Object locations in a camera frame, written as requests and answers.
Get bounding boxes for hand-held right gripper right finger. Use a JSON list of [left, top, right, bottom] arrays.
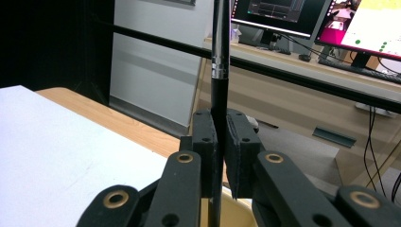
[[224, 108, 267, 201]]

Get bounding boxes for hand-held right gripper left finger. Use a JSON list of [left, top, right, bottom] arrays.
[[180, 108, 219, 200]]

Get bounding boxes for beige square cup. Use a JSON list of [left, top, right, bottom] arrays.
[[199, 185, 257, 227]]

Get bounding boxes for black thin brush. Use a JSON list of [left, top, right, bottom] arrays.
[[208, 0, 234, 227]]

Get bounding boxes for light wooden desk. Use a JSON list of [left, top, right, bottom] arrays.
[[188, 37, 401, 187]]

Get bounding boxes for white cabinet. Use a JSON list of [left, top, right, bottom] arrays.
[[108, 0, 216, 135]]

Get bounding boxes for black keyboard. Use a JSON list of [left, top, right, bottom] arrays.
[[317, 56, 401, 85]]

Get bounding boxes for dark screen monitor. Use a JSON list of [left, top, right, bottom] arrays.
[[231, 0, 334, 40]]

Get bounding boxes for bright screen monitor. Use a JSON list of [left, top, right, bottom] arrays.
[[314, 0, 401, 69]]

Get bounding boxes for black metal frame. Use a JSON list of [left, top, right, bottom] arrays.
[[91, 19, 401, 115]]

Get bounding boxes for grey drawer handle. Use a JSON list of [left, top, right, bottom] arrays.
[[311, 126, 357, 149]]

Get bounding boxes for black desk cables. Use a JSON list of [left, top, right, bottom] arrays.
[[361, 106, 401, 203]]

